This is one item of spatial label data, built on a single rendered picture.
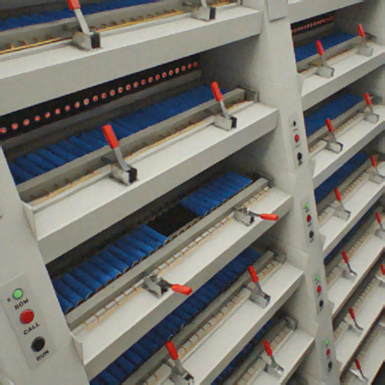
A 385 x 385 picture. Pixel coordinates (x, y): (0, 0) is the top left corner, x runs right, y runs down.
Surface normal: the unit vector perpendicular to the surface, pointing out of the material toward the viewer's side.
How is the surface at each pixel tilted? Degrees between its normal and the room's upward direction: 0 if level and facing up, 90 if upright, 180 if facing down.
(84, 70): 111
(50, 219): 21
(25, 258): 90
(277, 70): 90
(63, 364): 90
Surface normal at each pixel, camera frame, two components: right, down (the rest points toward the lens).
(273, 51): 0.74, 0.07
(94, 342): 0.06, -0.83
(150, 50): 0.77, 0.39
